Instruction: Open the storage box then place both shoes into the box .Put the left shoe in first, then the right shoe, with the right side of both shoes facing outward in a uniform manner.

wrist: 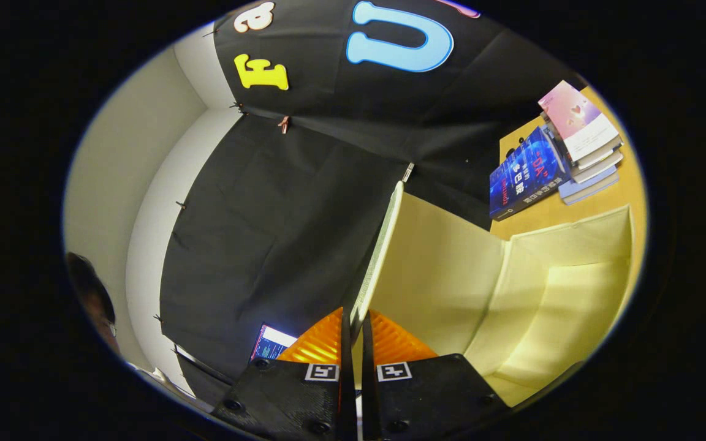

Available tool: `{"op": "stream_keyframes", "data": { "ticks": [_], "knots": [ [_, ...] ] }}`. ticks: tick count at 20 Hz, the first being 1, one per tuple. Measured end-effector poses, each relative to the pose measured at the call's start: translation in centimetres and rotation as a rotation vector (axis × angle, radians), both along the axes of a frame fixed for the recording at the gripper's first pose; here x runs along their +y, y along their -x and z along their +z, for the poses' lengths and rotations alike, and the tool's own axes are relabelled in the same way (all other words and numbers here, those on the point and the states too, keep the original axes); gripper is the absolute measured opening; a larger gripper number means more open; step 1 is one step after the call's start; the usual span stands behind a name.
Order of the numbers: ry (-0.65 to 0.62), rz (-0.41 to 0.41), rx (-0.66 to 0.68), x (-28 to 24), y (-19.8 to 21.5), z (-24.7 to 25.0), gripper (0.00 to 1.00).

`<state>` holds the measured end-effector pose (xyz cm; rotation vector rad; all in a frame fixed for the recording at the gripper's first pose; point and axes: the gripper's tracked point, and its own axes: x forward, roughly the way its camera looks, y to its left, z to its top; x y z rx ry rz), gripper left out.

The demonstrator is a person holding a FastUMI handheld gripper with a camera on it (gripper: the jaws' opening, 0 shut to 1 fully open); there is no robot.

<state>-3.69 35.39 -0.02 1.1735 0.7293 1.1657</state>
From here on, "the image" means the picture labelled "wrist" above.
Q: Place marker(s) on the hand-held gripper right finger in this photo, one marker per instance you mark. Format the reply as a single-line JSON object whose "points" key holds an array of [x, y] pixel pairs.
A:
{"points": [[426, 398]]}

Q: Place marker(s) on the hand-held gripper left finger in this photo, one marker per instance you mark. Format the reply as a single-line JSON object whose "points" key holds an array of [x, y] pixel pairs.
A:
{"points": [[292, 398]]}

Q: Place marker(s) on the green fabric storage box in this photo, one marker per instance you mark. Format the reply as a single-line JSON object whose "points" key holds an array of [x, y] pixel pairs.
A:
{"points": [[451, 275]]}

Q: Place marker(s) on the lit computer screen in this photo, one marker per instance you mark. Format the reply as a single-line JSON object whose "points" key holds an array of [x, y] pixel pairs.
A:
{"points": [[272, 343]]}

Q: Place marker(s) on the row of black cloth clips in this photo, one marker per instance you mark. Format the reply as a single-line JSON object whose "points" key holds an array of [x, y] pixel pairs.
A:
{"points": [[179, 205]]}

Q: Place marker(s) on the silver metal clip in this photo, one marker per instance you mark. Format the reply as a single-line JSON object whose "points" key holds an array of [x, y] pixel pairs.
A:
{"points": [[408, 172]]}

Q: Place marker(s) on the dark blue book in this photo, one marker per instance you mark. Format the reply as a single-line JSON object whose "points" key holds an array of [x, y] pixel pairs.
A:
{"points": [[527, 174]]}

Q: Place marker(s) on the pale blue book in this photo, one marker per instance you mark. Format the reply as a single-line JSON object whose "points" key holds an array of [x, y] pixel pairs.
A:
{"points": [[589, 188]]}

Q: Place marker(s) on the wooden clothes peg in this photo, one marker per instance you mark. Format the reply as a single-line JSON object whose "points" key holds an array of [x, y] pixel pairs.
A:
{"points": [[284, 124]]}

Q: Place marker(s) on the white book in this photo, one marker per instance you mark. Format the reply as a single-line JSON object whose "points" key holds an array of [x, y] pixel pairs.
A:
{"points": [[598, 164]]}

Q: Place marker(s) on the pink book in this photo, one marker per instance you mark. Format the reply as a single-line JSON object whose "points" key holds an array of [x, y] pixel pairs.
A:
{"points": [[576, 119]]}

